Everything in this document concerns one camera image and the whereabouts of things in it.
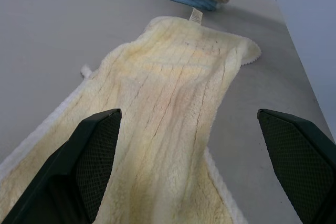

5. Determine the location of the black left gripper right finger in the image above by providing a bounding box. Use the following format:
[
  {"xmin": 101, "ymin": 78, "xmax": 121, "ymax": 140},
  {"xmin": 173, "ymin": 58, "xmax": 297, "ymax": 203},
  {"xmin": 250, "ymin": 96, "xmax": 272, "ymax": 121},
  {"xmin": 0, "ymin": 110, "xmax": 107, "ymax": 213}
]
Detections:
[{"xmin": 256, "ymin": 108, "xmax": 336, "ymax": 224}]

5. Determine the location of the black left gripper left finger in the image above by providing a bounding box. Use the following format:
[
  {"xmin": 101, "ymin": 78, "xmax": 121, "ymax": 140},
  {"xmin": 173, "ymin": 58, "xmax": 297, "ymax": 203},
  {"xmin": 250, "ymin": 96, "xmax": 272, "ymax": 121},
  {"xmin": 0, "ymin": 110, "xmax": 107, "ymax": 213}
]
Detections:
[{"xmin": 0, "ymin": 108, "xmax": 123, "ymax": 224}]

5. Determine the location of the pale yellow fluffy towel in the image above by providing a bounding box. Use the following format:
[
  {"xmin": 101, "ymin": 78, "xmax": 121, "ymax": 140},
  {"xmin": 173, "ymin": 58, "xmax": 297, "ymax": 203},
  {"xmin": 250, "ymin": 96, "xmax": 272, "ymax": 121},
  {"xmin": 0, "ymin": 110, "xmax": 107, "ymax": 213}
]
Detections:
[{"xmin": 0, "ymin": 6, "xmax": 262, "ymax": 224}]

